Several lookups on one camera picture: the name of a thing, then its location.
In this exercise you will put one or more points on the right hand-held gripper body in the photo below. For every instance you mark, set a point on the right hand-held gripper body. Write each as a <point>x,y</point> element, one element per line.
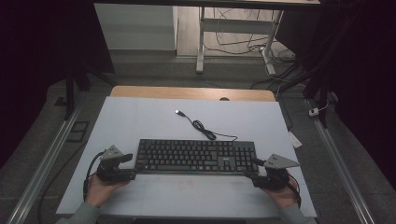
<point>275,174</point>

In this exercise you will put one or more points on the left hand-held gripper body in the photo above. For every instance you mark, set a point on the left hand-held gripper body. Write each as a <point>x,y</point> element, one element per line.
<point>110,169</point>

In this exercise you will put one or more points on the black computer keyboard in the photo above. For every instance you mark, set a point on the black computer keyboard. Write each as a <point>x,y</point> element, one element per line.
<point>186,155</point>

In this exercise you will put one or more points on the person's left hand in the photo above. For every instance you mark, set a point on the person's left hand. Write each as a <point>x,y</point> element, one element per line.
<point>101,191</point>

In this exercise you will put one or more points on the person's right hand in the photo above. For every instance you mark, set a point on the person's right hand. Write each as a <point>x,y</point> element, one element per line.
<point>285,197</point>

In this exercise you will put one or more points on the white paper tag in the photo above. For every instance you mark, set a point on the white paper tag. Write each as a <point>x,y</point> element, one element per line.
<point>294,140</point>

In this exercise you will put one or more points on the white table cover sheet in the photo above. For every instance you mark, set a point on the white table cover sheet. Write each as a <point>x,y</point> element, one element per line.
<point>155,118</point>

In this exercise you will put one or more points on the black floor plates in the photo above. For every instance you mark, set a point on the black floor plates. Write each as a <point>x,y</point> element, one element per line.
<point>78,130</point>

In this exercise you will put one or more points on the dark round table grommet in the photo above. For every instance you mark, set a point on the dark round table grommet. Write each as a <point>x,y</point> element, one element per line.
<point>224,99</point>

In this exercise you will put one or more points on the small white adapter box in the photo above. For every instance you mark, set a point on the small white adapter box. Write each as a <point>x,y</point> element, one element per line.
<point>313,112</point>

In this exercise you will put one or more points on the black metal stand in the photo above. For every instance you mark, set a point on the black metal stand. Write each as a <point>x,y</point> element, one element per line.
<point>70,93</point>
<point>323,105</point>

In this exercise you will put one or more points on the wooden table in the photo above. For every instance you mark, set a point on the wooden table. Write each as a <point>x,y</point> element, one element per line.
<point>186,92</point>

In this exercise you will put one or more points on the white cabinet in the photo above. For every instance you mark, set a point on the white cabinet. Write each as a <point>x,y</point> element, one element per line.
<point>137,28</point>

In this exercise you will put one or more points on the dark curtain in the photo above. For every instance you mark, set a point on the dark curtain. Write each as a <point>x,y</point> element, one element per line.
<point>364,77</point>
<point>37,46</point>

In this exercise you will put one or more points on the aluminium floor rail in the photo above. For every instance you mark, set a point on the aluminium floor rail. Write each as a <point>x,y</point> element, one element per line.
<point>339,168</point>
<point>46,165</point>

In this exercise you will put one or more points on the desk with white frame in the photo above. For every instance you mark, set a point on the desk with white frame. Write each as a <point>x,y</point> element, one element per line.
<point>200,46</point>

